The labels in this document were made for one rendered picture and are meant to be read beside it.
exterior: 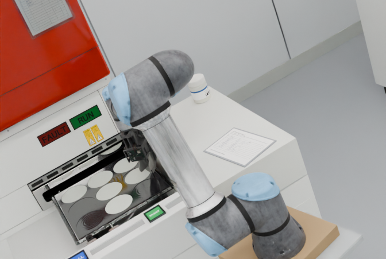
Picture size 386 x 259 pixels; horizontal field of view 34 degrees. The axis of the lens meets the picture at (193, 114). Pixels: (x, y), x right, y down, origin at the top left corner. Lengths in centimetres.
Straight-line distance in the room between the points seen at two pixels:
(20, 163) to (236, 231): 100
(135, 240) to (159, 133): 42
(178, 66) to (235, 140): 57
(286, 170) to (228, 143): 21
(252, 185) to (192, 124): 67
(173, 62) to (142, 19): 238
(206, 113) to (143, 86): 79
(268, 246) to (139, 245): 40
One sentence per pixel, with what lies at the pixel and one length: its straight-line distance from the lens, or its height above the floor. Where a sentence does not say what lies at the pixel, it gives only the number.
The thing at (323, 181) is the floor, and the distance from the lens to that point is 340.
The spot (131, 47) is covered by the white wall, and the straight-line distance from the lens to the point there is 395.
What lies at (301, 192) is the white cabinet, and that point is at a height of 77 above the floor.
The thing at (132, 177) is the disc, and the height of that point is 90.
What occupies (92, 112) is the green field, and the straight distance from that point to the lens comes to 235.
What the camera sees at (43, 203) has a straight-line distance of 243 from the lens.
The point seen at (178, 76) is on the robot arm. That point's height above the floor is 141.
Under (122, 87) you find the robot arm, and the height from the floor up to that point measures 144.
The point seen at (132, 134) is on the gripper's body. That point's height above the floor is 110.
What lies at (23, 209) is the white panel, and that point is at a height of 89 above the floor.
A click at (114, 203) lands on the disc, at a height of 90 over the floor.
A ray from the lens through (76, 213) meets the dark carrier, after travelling 223.
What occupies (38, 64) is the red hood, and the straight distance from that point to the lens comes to 221.
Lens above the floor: 203
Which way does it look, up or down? 27 degrees down
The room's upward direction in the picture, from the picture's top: 22 degrees counter-clockwise
